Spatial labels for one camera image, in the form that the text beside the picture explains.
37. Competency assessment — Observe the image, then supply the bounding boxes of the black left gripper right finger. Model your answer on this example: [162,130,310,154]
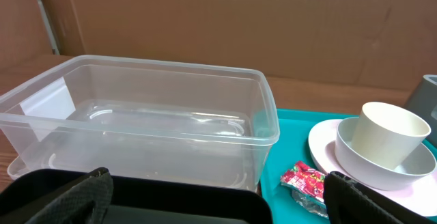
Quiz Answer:
[323,171,430,224]

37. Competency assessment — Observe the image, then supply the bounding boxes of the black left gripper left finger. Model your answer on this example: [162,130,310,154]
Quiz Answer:
[27,167,113,224]

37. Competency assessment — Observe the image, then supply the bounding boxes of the red snack wrapper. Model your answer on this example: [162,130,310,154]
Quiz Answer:
[280,161,328,219]

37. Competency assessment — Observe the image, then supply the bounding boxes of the cream plastic cup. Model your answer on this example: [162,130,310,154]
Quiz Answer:
[350,102,432,170]

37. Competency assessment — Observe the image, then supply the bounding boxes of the grey-white bowl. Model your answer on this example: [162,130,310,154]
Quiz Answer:
[335,117,436,191]

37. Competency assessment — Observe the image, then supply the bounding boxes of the grey dishwasher rack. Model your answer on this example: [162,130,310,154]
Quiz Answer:
[404,74,437,147]

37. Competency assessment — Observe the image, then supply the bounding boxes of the black plastic tray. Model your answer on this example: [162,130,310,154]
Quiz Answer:
[1,169,273,224]

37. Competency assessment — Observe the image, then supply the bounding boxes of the large white plate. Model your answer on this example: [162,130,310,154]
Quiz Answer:
[308,119,436,217]

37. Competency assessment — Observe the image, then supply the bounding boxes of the teal serving tray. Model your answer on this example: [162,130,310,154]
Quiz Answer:
[260,109,436,224]

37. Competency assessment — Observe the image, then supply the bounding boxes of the clear plastic bin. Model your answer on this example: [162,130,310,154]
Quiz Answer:
[1,55,280,191]

